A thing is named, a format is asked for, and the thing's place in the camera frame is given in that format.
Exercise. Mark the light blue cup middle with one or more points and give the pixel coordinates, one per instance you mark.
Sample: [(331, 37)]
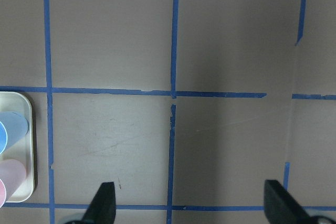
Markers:
[(14, 127)]

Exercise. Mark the cream plastic tray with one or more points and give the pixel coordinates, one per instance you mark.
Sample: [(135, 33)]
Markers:
[(24, 149)]

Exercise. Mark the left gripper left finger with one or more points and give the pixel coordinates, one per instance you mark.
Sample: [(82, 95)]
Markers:
[(103, 206)]

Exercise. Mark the pink cup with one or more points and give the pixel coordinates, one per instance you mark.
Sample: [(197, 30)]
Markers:
[(13, 174)]

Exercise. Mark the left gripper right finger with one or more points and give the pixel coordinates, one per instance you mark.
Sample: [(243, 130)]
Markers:
[(280, 206)]

